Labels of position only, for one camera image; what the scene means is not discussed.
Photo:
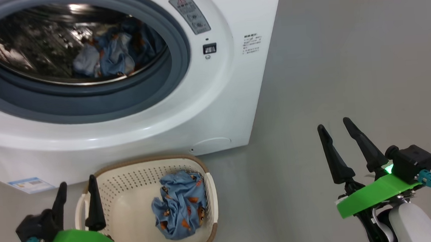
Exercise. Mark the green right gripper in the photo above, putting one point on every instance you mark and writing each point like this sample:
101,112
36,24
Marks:
372,195

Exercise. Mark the blue garment with orange prints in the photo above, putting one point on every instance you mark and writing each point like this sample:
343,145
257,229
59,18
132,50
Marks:
179,207

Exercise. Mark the cream orange blue garment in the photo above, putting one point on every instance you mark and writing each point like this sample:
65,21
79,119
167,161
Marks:
116,55

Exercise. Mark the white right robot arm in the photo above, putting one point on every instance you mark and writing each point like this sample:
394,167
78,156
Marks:
412,225

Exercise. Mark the white front-load washing machine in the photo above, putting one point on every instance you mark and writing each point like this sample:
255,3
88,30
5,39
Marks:
162,121

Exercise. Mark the steel perforated washer drum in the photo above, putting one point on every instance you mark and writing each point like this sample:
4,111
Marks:
24,47

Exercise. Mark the black door latch socket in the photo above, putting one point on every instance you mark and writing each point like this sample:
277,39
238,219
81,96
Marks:
209,48

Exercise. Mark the cream perforated laundry basket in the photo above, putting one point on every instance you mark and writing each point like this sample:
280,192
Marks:
123,218

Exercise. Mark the blue energy label sticker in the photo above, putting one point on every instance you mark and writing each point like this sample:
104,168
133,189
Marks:
32,184

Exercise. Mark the round white filter cover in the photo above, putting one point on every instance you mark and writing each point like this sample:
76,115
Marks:
212,146

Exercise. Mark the grey warning label sticker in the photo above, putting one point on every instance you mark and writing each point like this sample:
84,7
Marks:
190,14

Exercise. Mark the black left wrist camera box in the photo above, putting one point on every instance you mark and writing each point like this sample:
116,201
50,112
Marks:
37,224

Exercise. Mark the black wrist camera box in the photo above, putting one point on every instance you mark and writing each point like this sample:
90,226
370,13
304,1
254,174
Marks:
412,162
37,224

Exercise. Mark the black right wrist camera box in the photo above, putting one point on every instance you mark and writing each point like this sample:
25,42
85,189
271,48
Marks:
412,162

